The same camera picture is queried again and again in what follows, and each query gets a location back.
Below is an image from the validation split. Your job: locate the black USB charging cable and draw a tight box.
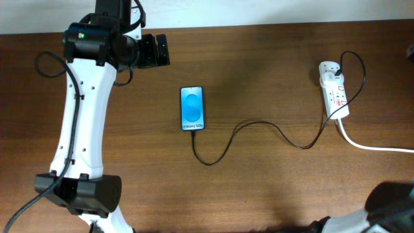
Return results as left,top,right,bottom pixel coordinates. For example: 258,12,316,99
190,50,367,166

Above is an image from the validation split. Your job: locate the blue Galaxy smartphone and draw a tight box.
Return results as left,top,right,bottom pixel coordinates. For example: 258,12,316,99
180,86,205,131

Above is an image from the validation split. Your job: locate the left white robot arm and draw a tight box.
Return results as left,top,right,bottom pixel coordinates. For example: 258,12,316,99
34,1,169,232

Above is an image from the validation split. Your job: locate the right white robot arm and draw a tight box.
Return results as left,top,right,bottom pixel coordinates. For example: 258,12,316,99
306,50,413,233

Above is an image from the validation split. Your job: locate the white power strip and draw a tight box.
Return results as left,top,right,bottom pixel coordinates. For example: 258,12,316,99
320,78,349,120

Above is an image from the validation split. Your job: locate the white wall charger adapter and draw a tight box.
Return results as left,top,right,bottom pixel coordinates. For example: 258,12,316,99
319,61,344,88

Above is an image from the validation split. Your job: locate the white power strip cord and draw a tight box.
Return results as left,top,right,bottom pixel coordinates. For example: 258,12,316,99
336,118,414,154

